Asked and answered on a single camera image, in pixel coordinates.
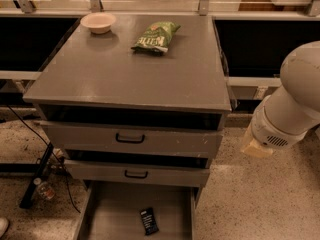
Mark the small clear bottle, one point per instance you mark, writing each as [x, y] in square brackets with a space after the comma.
[44, 189]

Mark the middle grey drawer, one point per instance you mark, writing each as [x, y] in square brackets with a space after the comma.
[136, 173]

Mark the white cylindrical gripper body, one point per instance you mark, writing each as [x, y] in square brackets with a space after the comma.
[270, 131]

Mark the grey drawer cabinet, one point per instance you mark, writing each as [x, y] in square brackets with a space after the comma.
[99, 79]

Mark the white shoe tip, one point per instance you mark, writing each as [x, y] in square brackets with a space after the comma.
[4, 224]

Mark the dark blue rxbar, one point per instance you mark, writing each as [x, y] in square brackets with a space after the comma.
[149, 221]

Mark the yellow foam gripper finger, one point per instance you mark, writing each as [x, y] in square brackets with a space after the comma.
[250, 146]

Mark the green kettle chips bag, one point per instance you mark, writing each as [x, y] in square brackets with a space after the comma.
[157, 37]

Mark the black metal leg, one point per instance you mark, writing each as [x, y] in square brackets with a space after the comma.
[26, 201]

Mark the open bottom grey drawer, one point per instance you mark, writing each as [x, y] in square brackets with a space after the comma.
[112, 212]

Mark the white paper bowl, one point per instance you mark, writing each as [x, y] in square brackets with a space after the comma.
[99, 22]

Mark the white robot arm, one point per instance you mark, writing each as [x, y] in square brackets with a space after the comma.
[283, 118]

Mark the top grey drawer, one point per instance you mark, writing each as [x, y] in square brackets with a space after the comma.
[133, 139]

